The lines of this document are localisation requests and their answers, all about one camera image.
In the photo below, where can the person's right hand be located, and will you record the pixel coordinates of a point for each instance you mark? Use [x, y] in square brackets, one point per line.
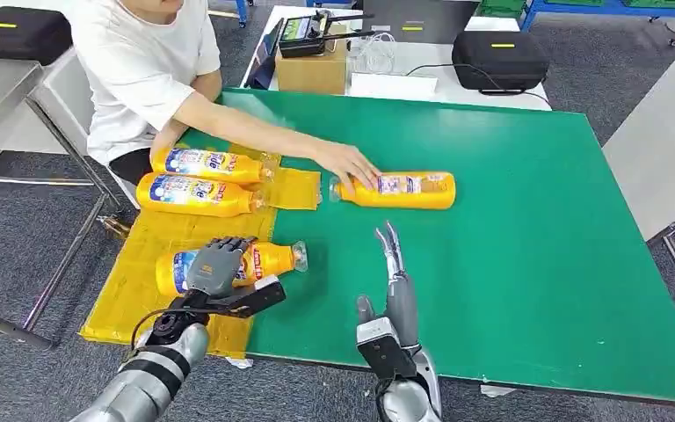
[343, 160]

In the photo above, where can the black remote controller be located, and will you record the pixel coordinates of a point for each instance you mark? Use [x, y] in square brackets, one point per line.
[302, 35]

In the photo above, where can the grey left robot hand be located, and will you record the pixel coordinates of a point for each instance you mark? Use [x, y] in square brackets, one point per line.
[215, 271]

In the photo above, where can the yellow plastic sheet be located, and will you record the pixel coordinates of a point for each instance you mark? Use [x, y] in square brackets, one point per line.
[139, 256]

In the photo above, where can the white flat box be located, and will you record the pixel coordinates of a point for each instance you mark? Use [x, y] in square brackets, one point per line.
[393, 87]

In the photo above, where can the green table mat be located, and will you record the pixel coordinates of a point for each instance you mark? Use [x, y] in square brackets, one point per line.
[518, 244]

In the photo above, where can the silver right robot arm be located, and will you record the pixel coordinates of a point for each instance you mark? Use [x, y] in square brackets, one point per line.
[407, 405]

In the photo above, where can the pale side table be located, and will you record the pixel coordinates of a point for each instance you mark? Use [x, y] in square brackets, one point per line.
[663, 145]

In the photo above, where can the white table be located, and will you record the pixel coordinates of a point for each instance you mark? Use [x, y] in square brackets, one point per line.
[419, 58]

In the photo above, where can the white tape piece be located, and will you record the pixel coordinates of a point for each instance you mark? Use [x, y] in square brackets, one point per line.
[238, 362]
[496, 390]

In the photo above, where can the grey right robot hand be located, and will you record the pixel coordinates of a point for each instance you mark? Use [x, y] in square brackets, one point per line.
[402, 309]

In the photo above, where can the blue metal rack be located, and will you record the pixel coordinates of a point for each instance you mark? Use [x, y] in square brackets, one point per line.
[605, 7]

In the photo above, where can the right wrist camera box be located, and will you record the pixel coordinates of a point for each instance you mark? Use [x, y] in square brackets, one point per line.
[381, 355]

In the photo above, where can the person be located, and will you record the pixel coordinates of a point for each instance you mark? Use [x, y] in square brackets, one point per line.
[134, 70]

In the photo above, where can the orange drink bottle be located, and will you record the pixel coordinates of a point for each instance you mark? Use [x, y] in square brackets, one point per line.
[244, 169]
[419, 198]
[273, 259]
[160, 204]

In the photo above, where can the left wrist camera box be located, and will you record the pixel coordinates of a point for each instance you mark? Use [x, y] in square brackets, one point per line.
[262, 297]

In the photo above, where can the dark flat case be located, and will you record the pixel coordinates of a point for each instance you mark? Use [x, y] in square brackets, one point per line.
[430, 20]

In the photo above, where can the dark laptop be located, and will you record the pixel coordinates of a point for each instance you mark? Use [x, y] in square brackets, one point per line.
[264, 64]

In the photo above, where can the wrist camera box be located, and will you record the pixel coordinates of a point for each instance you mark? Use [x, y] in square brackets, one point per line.
[262, 297]
[381, 355]

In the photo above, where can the green plastic crates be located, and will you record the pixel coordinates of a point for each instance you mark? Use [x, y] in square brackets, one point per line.
[500, 7]

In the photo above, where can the black case with yellow mark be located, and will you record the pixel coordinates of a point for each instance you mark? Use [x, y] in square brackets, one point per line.
[500, 64]
[17, 41]

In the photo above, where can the brown cardboard box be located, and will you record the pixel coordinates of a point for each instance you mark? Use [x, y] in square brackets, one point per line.
[311, 73]

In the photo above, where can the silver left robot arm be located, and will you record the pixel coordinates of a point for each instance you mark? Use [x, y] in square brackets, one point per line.
[139, 384]

